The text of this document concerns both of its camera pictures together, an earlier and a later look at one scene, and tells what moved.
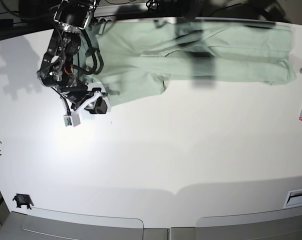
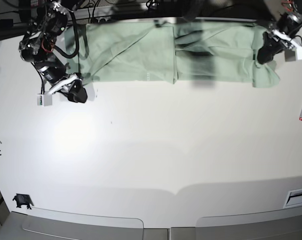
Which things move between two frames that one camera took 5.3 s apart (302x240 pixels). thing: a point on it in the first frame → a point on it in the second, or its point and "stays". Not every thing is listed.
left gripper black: [77, 95] → [55, 73]
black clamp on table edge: [23, 199] stays
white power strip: [106, 18] stays
